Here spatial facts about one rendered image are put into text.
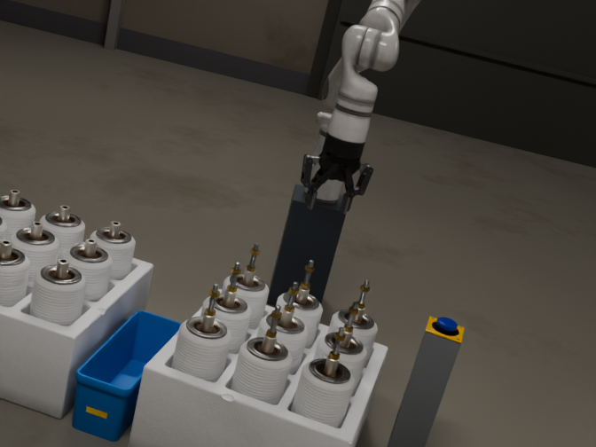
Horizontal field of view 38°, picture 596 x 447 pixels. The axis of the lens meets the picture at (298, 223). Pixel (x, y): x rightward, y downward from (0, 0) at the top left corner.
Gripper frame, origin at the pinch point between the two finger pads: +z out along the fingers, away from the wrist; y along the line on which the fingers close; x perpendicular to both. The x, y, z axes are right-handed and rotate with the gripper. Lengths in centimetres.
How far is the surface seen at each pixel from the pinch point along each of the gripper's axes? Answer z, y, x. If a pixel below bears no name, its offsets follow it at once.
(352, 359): 22.0, 4.9, -20.6
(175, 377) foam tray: 28.7, -27.1, -20.4
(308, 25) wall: 12, 80, 309
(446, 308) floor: 47, 66, 55
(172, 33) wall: 34, 11, 329
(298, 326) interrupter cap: 21.3, -3.7, -11.5
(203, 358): 25.1, -22.5, -19.3
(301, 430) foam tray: 29.7, -6.3, -32.4
